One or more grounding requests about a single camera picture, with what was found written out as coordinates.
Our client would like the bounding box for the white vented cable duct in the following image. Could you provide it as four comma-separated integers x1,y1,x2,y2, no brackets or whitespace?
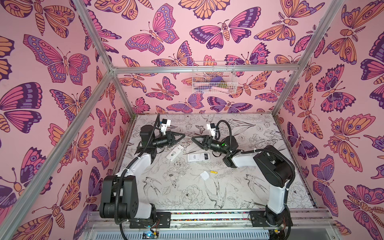
89,229,271,240

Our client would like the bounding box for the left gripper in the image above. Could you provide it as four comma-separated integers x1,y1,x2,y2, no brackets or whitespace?
150,133,184,150

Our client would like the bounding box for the white wire basket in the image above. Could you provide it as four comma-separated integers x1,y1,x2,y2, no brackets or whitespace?
191,62,238,95

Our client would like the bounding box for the white remote with display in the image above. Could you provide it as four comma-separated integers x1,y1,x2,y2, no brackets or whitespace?
187,153,211,162

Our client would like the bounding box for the purple item in basket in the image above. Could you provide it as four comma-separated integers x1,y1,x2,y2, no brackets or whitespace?
210,76,225,86

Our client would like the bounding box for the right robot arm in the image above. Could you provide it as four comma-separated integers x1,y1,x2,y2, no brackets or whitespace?
192,135,296,227

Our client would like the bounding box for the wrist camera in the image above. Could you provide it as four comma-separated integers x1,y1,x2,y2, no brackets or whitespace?
207,123,217,137
160,119,171,135

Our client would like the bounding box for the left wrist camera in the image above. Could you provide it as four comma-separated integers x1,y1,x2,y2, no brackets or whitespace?
160,119,171,135

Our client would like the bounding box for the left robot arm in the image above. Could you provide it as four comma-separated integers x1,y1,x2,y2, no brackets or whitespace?
99,125,185,228

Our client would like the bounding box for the white remote with green sticker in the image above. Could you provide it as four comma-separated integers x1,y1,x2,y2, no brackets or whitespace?
166,145,184,162

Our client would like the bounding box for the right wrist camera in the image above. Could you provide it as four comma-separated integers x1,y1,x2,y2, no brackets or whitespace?
207,123,217,137

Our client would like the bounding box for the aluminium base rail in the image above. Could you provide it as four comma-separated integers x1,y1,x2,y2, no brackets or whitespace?
86,209,334,231

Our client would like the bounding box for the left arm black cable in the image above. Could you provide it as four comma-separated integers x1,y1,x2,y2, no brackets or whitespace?
113,113,161,240

